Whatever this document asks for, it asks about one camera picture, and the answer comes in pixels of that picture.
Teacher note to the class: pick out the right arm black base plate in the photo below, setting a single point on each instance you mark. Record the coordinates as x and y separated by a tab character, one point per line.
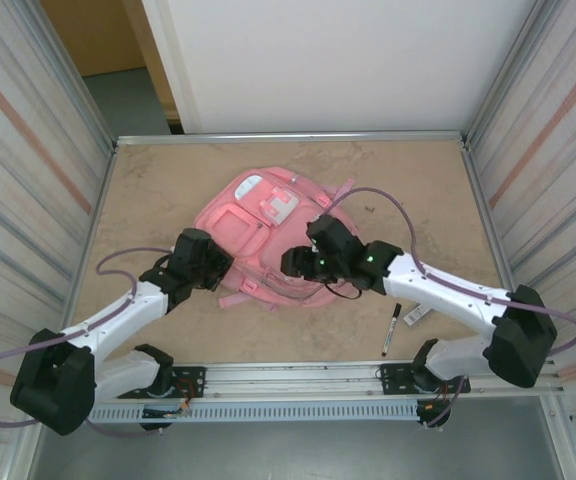
395	377

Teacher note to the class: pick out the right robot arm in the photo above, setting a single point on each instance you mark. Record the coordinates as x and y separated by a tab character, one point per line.
518	345

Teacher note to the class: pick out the aluminium mounting rail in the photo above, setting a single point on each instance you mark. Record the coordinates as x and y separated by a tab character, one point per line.
293	380

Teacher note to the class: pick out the pink student backpack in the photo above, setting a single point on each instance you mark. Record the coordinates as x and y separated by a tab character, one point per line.
248	235

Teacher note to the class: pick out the black marker pen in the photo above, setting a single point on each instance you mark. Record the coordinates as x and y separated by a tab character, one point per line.
391	330

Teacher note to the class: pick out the aluminium table edge rail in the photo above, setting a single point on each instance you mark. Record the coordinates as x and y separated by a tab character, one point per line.
168	139

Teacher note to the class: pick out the aluminium frame post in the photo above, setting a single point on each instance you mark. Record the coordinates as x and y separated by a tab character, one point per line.
75	85
508	65

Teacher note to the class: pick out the small barcode label pack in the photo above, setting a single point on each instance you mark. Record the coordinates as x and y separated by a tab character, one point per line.
414	316

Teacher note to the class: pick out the brown wooden door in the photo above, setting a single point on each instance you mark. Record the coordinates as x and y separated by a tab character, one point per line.
93	35

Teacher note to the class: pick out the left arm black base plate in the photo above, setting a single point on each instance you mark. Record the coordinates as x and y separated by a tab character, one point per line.
193	382

